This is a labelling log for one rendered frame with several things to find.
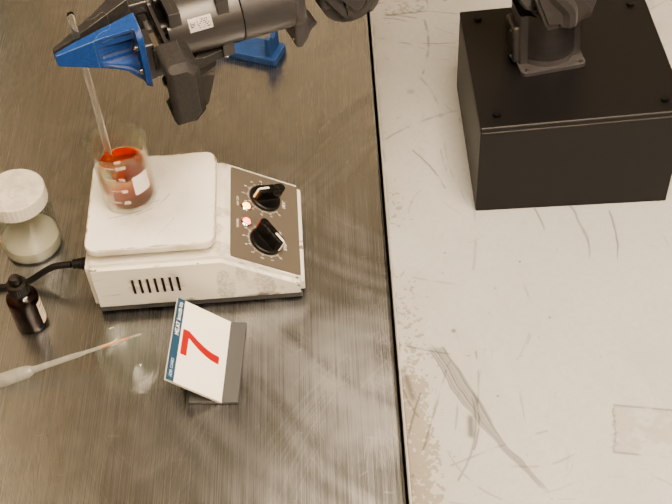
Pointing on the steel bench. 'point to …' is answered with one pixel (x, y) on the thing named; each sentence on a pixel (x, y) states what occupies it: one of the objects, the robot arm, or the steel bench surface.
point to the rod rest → (260, 50)
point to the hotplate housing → (190, 269)
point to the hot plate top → (160, 211)
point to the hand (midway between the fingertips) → (95, 46)
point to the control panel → (290, 259)
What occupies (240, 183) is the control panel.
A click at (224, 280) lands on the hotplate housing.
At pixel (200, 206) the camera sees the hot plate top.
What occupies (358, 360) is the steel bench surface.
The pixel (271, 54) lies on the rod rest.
